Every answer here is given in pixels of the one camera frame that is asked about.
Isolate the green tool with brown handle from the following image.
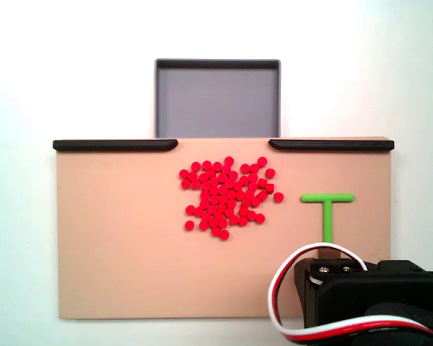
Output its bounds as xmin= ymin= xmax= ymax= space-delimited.
xmin=300 ymin=192 xmax=356 ymax=259

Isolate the grey shallow tray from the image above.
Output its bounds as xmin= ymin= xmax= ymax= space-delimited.
xmin=154 ymin=58 xmax=283 ymax=140

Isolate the beige flat board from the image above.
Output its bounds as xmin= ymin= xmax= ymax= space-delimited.
xmin=53 ymin=136 xmax=394 ymax=321

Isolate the black foam rail strip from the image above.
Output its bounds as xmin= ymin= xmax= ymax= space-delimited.
xmin=52 ymin=138 xmax=179 ymax=152
xmin=268 ymin=138 xmax=395 ymax=151

